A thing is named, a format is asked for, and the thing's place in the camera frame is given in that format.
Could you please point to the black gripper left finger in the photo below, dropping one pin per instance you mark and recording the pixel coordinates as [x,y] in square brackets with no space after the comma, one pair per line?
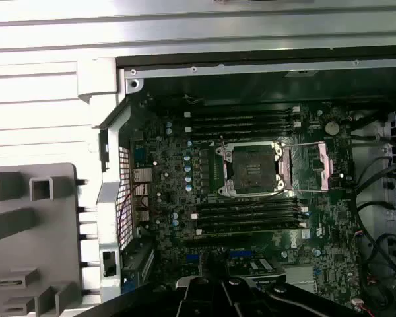
[198,297]

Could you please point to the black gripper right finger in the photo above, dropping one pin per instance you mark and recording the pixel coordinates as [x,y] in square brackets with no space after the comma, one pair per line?
[241,297]

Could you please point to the metal locking lever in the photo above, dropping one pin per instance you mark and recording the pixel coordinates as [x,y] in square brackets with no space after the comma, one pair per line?
[307,190]
[221,139]

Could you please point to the metal socket cover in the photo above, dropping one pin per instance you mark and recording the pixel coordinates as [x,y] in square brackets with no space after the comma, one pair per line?
[325,162]

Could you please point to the CPU socket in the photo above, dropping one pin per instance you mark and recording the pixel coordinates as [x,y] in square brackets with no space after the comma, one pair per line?
[250,168]

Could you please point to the silver chipset heatsink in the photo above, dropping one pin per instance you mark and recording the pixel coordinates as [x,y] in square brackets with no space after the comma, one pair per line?
[298,277]

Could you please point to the RAM slot white clips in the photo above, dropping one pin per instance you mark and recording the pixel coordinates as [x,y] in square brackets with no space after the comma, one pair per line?
[247,211]
[244,111]
[244,126]

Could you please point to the green motherboard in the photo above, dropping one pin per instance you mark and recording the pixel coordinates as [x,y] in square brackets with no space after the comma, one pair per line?
[330,211]

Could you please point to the grey parts rack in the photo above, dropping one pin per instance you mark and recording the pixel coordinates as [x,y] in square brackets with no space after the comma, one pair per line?
[59,231]

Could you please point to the round coin battery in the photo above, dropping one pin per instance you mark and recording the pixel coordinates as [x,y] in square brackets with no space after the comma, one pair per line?
[332,127]

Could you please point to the black PC case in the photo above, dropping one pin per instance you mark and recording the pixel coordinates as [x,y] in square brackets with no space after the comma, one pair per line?
[250,69]

